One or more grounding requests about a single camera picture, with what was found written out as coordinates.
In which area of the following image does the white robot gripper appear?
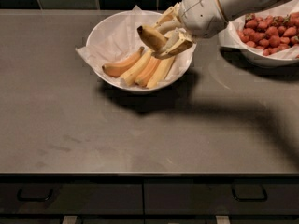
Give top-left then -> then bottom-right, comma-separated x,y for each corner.
153,0 -> 227,60

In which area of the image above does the large yellow banana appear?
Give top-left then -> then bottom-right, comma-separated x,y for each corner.
137,25 -> 167,51

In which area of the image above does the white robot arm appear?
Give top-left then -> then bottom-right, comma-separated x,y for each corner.
155,0 -> 278,59

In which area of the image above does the right yellow banana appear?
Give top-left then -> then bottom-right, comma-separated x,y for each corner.
147,57 -> 175,89

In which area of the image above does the white strawberry bowl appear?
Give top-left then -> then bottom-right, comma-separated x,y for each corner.
218,17 -> 299,68

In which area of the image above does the white paper bowl liner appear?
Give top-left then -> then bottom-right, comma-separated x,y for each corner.
75,5 -> 198,91

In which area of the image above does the orange banana under pile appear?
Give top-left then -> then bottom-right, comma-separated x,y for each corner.
135,57 -> 160,87

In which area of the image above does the thin yellow banana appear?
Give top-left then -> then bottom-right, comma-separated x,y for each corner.
121,49 -> 152,86

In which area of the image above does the orange ripe banana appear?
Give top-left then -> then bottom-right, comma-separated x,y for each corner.
102,47 -> 144,77

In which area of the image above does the white banana bowl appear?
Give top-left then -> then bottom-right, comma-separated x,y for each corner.
85,9 -> 195,94

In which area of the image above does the pile of red strawberries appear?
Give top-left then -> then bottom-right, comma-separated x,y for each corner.
237,12 -> 299,56

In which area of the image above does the right dark drawer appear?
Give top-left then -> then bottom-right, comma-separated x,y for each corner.
144,183 -> 299,215

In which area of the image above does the dark drawer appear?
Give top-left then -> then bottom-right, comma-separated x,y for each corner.
0,183 -> 143,215
144,183 -> 299,215

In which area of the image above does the left dark drawer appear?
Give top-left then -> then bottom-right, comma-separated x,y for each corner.
0,183 -> 143,215

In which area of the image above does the right black drawer handle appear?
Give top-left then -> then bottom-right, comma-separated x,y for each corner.
231,184 -> 268,202

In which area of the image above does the black drawer handle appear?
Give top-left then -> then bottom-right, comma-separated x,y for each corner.
231,184 -> 268,202
17,189 -> 53,203

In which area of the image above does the left black drawer handle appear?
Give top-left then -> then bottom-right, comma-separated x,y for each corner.
17,189 -> 53,203

